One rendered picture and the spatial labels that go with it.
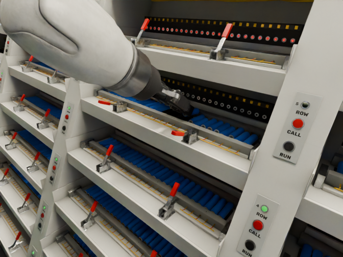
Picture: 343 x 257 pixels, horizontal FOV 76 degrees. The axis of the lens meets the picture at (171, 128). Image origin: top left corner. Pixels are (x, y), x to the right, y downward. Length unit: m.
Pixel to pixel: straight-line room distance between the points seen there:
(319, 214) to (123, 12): 0.81
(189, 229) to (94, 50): 0.44
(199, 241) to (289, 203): 0.22
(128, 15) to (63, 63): 0.62
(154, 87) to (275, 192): 0.30
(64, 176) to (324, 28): 0.86
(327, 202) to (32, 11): 0.50
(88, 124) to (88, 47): 0.59
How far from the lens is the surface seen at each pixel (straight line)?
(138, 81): 0.38
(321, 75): 0.46
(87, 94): 0.83
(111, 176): 0.72
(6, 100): 1.49
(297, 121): 0.44
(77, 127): 0.86
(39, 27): 0.30
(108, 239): 0.80
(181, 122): 0.57
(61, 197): 0.96
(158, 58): 0.61
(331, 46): 0.47
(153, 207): 0.61
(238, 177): 0.47
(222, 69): 0.51
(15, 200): 1.33
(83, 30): 0.31
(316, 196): 0.47
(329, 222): 0.47
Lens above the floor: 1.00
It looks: 7 degrees down
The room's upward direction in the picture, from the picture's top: 17 degrees clockwise
